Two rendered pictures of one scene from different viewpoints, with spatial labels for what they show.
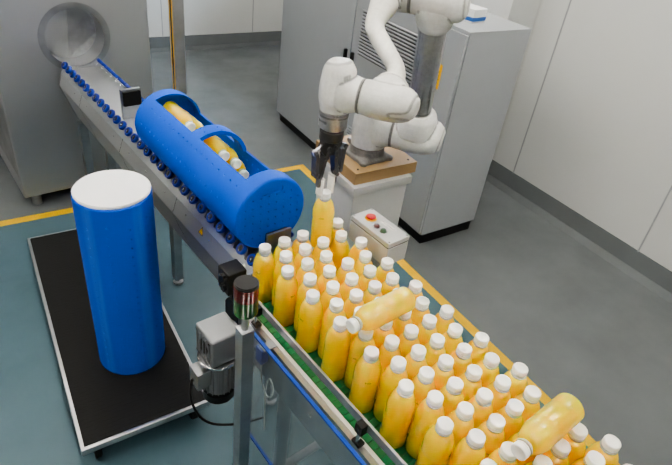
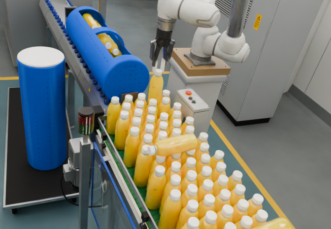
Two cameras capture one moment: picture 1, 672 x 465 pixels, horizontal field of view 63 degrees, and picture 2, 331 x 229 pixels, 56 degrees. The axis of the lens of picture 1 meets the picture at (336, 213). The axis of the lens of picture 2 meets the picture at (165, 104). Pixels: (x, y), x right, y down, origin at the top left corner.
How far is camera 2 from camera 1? 0.32 m
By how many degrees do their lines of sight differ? 8
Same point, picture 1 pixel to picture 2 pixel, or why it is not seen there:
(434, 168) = (249, 80)
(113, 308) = (34, 128)
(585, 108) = not seen: outside the picture
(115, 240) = (37, 86)
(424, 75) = (237, 9)
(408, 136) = (224, 49)
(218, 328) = not seen: hidden behind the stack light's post
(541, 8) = not seen: outside the picture
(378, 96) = (192, 8)
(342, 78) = not seen: outside the picture
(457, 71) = (270, 19)
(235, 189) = (106, 63)
